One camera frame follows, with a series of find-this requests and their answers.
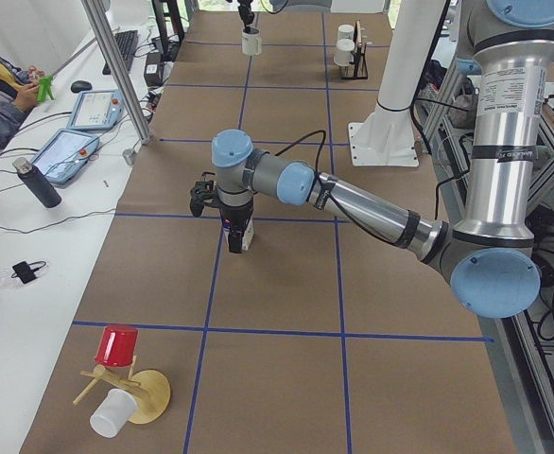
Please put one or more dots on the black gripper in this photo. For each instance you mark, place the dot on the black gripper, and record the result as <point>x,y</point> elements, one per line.
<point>233,218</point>
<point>246,9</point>

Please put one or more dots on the blue Pascual milk carton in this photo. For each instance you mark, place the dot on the blue Pascual milk carton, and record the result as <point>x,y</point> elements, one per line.
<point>247,237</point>

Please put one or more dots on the white mug with handle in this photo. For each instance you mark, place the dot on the white mug with handle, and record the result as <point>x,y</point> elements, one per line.
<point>251,42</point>

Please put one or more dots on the red cup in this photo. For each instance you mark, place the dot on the red cup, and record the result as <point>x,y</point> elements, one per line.
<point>117,344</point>

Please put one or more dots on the white plastic cup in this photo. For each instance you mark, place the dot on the white plastic cup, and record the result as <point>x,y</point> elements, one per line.
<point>113,413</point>

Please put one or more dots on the white mug with lettering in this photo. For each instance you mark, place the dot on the white mug with lettering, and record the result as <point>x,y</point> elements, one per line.
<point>346,34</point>

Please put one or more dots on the white upside-down mug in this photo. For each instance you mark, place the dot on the white upside-down mug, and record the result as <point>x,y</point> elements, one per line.
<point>344,52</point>

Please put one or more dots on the black power brick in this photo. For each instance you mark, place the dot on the black power brick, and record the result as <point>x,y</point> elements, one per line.
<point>154,69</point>

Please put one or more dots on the black keyboard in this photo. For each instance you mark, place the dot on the black keyboard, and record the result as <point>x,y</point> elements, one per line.
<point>127,42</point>

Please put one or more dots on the small metal cylinder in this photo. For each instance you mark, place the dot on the small metal cylinder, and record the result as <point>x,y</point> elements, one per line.
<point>129,156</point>

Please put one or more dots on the blue teach pendant far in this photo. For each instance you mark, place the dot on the blue teach pendant far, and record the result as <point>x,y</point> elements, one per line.
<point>96,110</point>

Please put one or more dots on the blue teach pendant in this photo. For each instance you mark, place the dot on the blue teach pendant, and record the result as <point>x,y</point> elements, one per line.
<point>64,155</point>
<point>96,110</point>

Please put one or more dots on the wooden mug tree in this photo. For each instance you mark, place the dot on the wooden mug tree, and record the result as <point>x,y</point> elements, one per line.
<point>150,389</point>

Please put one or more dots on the black computer mouse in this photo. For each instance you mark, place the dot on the black computer mouse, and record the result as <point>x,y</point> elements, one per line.
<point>80,86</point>

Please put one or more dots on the black water bottle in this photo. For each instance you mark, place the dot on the black water bottle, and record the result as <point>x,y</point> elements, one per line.
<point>36,182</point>

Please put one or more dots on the blue teach pendant near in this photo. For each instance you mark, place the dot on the blue teach pendant near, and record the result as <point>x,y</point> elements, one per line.
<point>64,155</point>

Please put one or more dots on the small black adapter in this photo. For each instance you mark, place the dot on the small black adapter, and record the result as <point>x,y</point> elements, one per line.
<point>26,272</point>

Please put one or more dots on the green plastic tool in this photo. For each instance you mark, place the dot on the green plastic tool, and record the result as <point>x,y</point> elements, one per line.
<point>45,89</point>

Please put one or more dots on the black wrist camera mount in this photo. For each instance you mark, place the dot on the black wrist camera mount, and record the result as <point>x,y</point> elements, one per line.
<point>203,194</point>

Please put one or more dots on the black wire mug rack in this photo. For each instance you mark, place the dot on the black wire mug rack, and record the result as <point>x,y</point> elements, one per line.
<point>358,68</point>

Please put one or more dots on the aluminium frame post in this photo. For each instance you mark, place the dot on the aluminium frame post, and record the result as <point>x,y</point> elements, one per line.
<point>121,76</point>

